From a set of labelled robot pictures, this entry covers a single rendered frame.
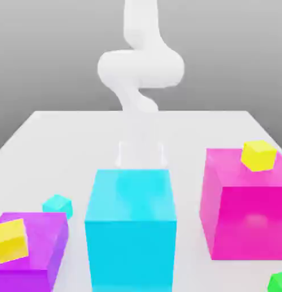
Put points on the small yellow cube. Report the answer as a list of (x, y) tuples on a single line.
[(10, 241), (258, 156)]

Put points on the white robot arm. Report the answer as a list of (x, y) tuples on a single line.
[(141, 68)]

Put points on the large cyan box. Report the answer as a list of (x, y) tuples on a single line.
[(130, 246)]

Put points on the large purple box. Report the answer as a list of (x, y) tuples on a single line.
[(42, 237)]

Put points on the small teal cube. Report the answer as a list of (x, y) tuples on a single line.
[(57, 204)]

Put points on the small green cube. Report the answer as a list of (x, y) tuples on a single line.
[(279, 282)]

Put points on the large pink box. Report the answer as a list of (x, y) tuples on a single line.
[(250, 223)]

